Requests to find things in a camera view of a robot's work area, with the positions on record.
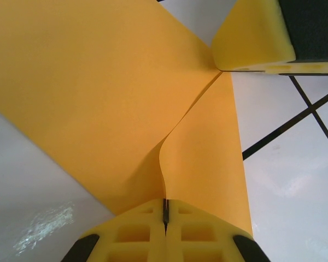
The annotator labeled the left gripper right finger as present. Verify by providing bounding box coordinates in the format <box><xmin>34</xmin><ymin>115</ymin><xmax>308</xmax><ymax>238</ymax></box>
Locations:
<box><xmin>165</xmin><ymin>198</ymin><xmax>272</xmax><ymax>262</ymax></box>

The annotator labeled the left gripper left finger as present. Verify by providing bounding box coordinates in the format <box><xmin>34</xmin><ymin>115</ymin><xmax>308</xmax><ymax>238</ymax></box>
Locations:
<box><xmin>60</xmin><ymin>198</ymin><xmax>167</xmax><ymax>262</ymax></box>

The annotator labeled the orange cloth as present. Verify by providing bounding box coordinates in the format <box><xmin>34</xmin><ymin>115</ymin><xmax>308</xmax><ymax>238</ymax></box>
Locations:
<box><xmin>0</xmin><ymin>0</ymin><xmax>254</xmax><ymax>238</ymax></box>

